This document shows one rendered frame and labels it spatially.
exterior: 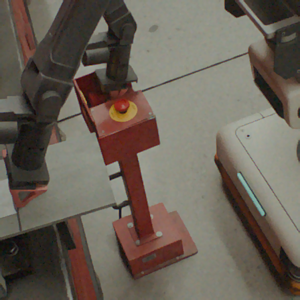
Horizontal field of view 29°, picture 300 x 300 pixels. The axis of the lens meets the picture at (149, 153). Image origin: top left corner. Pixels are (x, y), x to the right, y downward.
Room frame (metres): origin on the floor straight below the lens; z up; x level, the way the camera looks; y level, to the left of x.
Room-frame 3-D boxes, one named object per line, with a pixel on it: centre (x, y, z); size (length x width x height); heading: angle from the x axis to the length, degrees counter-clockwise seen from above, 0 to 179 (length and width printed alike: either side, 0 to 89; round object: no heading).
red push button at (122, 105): (1.04, 0.05, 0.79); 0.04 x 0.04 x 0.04
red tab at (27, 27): (1.70, 0.34, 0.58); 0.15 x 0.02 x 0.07; 8
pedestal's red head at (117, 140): (1.08, 0.07, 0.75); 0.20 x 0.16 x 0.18; 14
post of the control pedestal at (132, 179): (1.08, 0.07, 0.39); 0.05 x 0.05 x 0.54; 14
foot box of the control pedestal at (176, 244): (1.09, 0.04, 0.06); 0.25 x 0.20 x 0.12; 104
